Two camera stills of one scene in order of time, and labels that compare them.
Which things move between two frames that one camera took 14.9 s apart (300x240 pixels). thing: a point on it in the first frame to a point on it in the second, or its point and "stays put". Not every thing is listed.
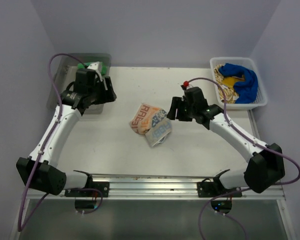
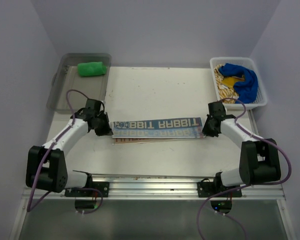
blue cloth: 246,90 stays put
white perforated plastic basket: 261,99 stays put
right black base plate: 212,189 stays put
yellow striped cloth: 227,84 stays put
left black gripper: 108,95 to 106,131
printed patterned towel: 154,122 to 138,131
